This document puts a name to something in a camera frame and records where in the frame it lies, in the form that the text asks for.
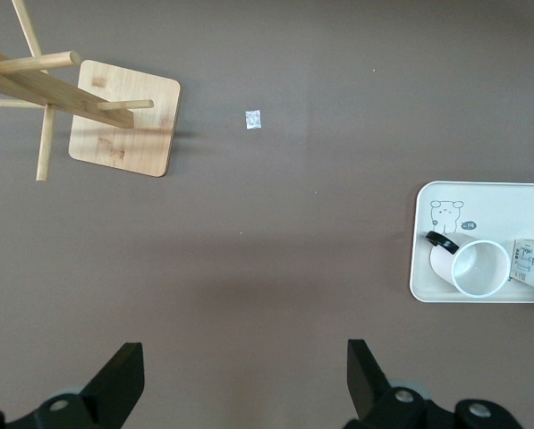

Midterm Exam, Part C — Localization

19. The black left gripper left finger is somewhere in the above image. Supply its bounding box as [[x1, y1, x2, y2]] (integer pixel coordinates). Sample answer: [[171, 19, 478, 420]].
[[0, 341, 145, 429]]

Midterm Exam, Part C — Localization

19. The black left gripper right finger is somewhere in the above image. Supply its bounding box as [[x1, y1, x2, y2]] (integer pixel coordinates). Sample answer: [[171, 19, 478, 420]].
[[343, 339, 523, 429]]

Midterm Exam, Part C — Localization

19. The blue milk carton green cap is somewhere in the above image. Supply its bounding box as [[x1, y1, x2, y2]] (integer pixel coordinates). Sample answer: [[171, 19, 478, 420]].
[[506, 238, 534, 296]]

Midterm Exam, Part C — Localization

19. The cream tray with rabbit print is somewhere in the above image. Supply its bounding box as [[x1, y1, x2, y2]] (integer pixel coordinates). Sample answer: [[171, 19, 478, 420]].
[[408, 180, 534, 305]]

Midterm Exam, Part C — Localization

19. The wooden mug tree rack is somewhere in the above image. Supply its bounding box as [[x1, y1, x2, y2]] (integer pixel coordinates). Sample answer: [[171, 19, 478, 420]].
[[0, 0, 183, 182]]

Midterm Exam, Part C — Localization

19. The white mug with black handle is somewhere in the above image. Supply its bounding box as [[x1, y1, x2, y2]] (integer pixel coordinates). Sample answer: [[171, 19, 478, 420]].
[[424, 230, 512, 299]]

